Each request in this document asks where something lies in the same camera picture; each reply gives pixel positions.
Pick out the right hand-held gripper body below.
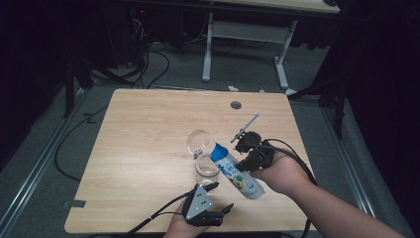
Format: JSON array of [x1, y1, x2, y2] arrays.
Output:
[[230, 112, 275, 171]]

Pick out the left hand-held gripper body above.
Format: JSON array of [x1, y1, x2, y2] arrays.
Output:
[[181, 183, 224, 227]]

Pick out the clear glass jar hinged lid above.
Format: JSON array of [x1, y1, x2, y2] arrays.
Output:
[[186, 129, 222, 186]]

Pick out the white and blue pouch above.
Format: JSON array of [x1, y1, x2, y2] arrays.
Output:
[[209, 142, 266, 200]]

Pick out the person's left hand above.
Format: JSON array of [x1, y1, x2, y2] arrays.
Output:
[[162, 201, 212, 238]]

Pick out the person's right hand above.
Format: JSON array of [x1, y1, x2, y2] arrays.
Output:
[[250, 152, 315, 196]]

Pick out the black metal stand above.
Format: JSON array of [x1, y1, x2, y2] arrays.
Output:
[[290, 65, 351, 140], [62, 56, 137, 119]]

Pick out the white-framed desk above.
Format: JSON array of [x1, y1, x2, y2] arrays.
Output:
[[201, 0, 341, 97]]

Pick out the grey tape strip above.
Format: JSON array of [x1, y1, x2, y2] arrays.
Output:
[[62, 198, 87, 209]]

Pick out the right hand-held gripper black cable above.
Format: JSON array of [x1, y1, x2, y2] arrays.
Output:
[[244, 138, 319, 238]]

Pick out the hand-held gripper black cable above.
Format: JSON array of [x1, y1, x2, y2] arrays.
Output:
[[244, 138, 319, 238], [127, 192, 196, 236]]

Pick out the left hand-held gripper black cable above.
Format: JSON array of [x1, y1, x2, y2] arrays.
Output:
[[127, 192, 196, 236]]

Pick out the metal floor rail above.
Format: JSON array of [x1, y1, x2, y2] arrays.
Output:
[[0, 87, 92, 238], [321, 105, 375, 219]]

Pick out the bundle of black cables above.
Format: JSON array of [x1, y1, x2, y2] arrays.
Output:
[[127, 8, 171, 89]]

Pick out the long black floor cable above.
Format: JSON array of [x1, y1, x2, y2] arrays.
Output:
[[53, 104, 110, 182]]

